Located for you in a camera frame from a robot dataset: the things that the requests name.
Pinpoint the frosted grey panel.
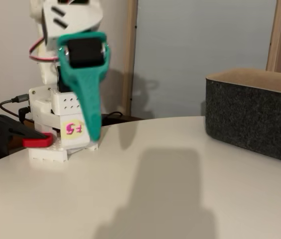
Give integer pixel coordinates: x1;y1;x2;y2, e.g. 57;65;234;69
130;0;278;120

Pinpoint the red white servo wire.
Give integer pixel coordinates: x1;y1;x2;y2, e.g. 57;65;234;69
29;37;59;63

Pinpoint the white studded base plate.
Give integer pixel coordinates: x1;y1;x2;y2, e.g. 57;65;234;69
27;139;100;163

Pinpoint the grey braided USB cable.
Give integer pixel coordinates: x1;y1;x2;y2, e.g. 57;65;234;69
0;94;31;122

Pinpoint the thin black cable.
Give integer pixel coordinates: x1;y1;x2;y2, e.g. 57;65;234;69
100;111;124;122

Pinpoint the yellow F5 sticker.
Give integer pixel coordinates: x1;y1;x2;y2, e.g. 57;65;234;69
63;120;85;137

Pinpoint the black clamp red pad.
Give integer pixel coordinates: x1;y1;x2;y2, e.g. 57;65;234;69
0;114;54;160

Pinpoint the dark grey felt basket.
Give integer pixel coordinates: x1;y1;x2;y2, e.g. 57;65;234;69
205;67;281;166

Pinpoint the black power plug cable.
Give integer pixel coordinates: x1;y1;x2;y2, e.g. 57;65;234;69
17;106;32;123

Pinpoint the wooden shelf frame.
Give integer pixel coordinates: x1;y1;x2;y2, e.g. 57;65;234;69
121;0;281;118

